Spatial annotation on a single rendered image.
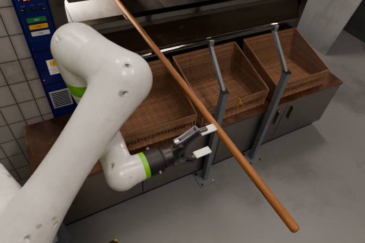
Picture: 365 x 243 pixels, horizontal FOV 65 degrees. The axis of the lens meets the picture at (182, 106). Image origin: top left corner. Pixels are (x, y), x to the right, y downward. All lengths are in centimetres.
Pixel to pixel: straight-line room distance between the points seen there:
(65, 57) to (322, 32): 383
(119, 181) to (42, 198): 34
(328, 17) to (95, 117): 386
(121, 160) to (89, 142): 36
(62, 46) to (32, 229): 39
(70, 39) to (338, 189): 243
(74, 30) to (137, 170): 48
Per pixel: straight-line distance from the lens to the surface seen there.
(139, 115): 199
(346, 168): 293
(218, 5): 209
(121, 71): 59
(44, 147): 194
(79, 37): 69
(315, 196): 262
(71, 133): 63
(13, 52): 180
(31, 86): 194
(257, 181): 103
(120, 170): 94
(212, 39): 168
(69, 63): 70
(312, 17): 436
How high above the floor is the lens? 204
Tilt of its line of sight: 45 degrees down
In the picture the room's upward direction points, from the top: 6 degrees clockwise
